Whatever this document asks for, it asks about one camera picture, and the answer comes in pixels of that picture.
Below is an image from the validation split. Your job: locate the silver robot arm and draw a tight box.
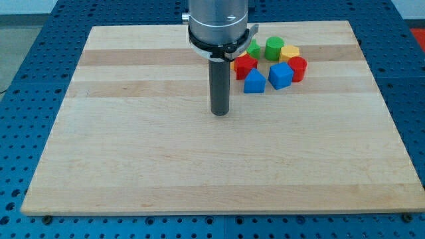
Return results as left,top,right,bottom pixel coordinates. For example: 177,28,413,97
188,0,248,45

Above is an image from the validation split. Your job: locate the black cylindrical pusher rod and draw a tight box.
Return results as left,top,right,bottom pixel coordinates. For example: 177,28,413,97
209,61,230,116

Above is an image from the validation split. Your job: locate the blue triangle block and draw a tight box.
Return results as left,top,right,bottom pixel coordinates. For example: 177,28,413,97
244,68,266,94

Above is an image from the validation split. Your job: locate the red star block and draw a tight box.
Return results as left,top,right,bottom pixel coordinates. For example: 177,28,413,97
234,54,258,80

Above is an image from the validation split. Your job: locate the wooden board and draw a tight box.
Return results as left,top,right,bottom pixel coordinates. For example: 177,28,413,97
21,21,424,216

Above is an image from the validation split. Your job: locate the blue cube block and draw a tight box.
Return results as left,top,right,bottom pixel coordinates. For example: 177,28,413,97
268,62,294,90

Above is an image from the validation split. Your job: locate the green star block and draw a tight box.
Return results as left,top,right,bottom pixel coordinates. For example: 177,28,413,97
246,39,261,60

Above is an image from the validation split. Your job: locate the green cylinder block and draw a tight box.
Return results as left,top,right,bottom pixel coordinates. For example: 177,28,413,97
264,37,285,61

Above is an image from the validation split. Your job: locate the yellow hexagon block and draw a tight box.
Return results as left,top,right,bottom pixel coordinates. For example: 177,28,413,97
278,45,300,62

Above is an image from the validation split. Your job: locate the red cylinder block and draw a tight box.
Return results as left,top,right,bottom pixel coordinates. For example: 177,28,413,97
288,56,307,82

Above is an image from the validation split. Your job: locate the blue perforated table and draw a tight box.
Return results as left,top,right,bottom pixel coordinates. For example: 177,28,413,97
1,0,424,238

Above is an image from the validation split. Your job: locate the black clamp ring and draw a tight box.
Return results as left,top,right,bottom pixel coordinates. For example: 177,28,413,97
187,23,260,63

